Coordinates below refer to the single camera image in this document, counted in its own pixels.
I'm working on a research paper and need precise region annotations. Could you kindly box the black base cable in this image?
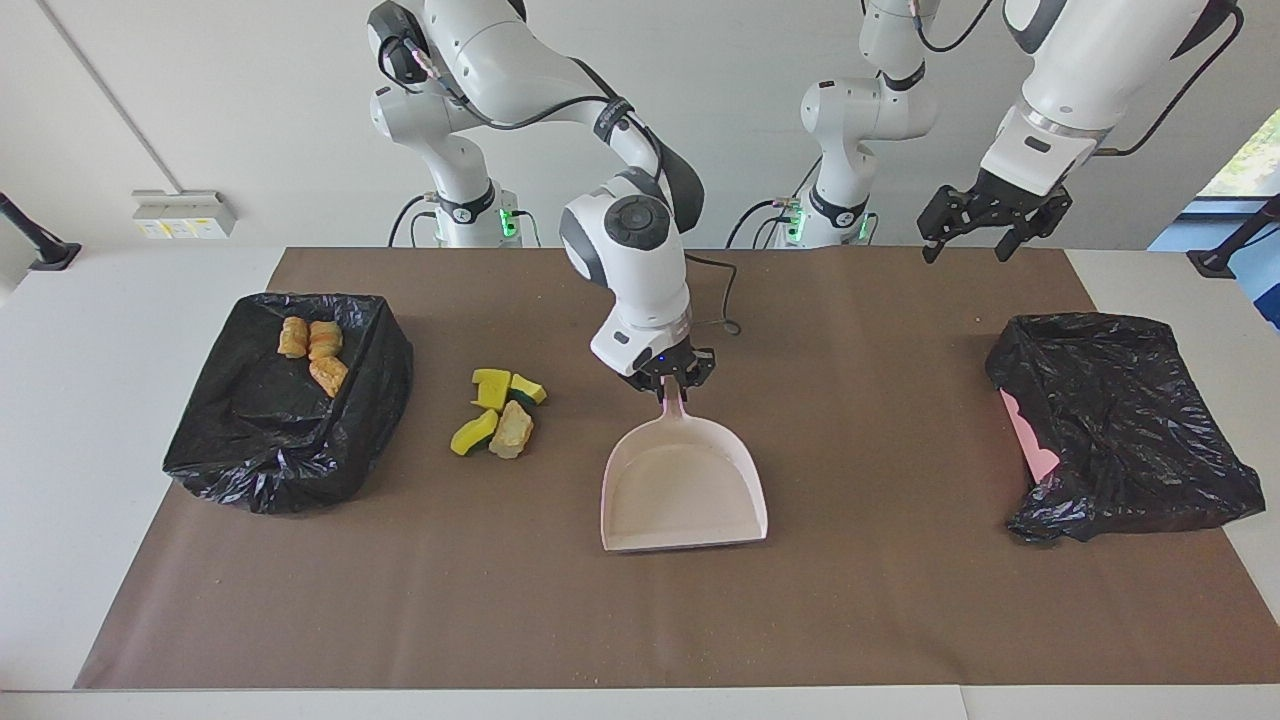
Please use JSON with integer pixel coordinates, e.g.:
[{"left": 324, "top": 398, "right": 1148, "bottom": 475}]
[
  {"left": 726, "top": 155, "right": 823, "bottom": 250},
  {"left": 387, "top": 193, "right": 433, "bottom": 249}
]

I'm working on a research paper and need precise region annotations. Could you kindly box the crumpled black trash bag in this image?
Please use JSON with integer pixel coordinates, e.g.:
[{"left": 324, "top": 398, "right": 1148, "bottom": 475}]
[{"left": 985, "top": 312, "right": 1266, "bottom": 544}]

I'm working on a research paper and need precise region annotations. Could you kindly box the pale pink plastic dustpan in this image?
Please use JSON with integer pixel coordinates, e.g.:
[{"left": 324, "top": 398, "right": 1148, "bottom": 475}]
[{"left": 600, "top": 380, "right": 769, "bottom": 553}]

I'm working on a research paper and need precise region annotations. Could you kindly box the box-shaped black bag lined bin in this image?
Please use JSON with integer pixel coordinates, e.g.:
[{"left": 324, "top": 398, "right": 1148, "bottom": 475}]
[{"left": 163, "top": 292, "right": 414, "bottom": 515}]

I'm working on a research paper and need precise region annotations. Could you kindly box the pink plastic bin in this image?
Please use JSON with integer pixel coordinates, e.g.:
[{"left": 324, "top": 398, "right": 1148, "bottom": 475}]
[{"left": 1000, "top": 388, "right": 1061, "bottom": 484}]

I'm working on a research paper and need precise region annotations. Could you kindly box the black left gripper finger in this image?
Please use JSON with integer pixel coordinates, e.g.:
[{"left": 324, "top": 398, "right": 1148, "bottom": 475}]
[
  {"left": 918, "top": 185, "right": 986, "bottom": 264},
  {"left": 995, "top": 190, "right": 1073, "bottom": 263}
]

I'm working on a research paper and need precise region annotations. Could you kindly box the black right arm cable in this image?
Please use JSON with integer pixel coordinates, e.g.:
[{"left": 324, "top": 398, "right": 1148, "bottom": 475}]
[{"left": 378, "top": 30, "right": 744, "bottom": 337}]

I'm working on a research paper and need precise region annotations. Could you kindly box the black camera stand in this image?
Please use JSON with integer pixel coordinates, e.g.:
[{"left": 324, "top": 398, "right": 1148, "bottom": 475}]
[
  {"left": 0, "top": 192, "right": 82, "bottom": 272},
  {"left": 1187, "top": 195, "right": 1280, "bottom": 279}
]

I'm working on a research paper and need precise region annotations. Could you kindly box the white wall socket box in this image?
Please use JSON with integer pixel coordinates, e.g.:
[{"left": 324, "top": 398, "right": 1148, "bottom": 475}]
[{"left": 132, "top": 190, "right": 238, "bottom": 240}]

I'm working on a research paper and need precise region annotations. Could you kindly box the window with blue frame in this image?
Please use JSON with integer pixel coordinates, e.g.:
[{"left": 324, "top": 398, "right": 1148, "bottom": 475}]
[{"left": 1148, "top": 108, "right": 1280, "bottom": 331}]

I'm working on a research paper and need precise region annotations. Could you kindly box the beige stone-like chunk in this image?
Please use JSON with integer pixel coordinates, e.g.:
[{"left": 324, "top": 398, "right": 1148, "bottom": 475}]
[{"left": 488, "top": 400, "right": 534, "bottom": 460}]

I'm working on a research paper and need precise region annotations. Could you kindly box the curved yellow sponge piece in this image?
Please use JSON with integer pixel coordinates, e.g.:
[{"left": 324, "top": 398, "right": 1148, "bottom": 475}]
[{"left": 450, "top": 408, "right": 500, "bottom": 457}]

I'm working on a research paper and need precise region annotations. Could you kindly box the black left base cable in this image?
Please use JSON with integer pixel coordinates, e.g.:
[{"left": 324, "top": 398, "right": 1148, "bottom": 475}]
[{"left": 726, "top": 155, "right": 823, "bottom": 250}]

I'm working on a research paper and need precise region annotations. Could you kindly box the brown paper table mat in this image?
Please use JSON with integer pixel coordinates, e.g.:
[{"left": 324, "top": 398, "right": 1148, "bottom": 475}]
[{"left": 75, "top": 247, "right": 1280, "bottom": 691}]

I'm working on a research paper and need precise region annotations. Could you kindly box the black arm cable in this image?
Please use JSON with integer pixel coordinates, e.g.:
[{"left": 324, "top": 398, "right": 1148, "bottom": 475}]
[
  {"left": 378, "top": 30, "right": 744, "bottom": 337},
  {"left": 915, "top": 0, "right": 1246, "bottom": 157}
]

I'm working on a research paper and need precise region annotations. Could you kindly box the black right base cable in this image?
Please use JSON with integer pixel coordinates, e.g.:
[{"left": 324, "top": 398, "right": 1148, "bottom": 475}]
[{"left": 387, "top": 193, "right": 433, "bottom": 249}]

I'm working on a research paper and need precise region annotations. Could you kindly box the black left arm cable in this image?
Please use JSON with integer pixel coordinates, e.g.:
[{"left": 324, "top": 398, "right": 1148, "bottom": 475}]
[{"left": 915, "top": 0, "right": 1246, "bottom": 157}]

